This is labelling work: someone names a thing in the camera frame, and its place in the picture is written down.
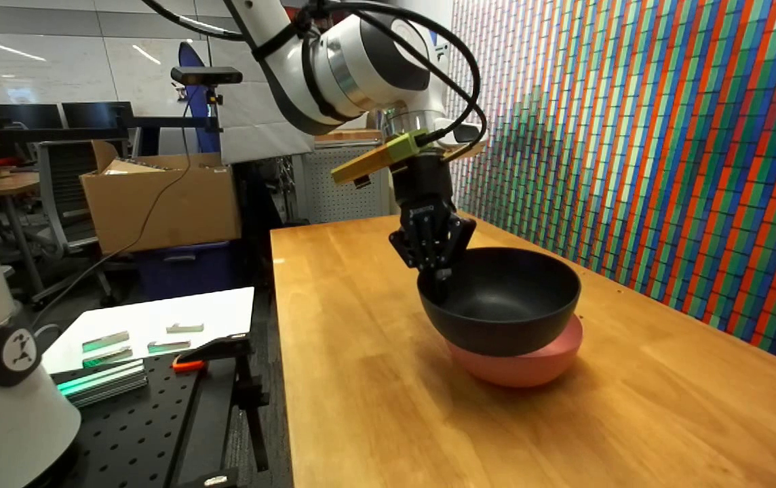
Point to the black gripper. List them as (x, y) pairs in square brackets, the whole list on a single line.
[(424, 190)]

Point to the black bowl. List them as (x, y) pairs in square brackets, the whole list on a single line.
[(507, 314)]

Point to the grey cabinet with wooden top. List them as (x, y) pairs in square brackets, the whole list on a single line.
[(343, 194)]

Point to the pink bowl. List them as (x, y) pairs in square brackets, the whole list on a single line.
[(524, 370)]

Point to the black tripod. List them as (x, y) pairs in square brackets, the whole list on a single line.
[(249, 398)]

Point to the blue bin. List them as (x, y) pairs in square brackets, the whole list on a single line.
[(189, 270)]

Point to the cardboard box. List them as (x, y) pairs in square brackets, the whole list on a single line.
[(162, 206)]

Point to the white paper sheet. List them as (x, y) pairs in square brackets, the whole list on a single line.
[(153, 320)]

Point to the black perforated breadboard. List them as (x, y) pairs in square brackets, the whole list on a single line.
[(135, 434)]

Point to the wide black monitor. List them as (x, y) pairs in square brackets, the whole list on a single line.
[(100, 114)]

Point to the green and white tubes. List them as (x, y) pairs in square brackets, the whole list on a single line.
[(105, 381)]

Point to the grey office chair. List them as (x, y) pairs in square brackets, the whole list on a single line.
[(67, 190)]

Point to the small black monitor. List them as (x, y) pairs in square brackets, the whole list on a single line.
[(37, 118)]

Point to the yellow-green wrist camera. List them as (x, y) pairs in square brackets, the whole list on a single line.
[(375, 159)]

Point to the black camera on stand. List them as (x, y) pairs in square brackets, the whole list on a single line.
[(206, 78)]

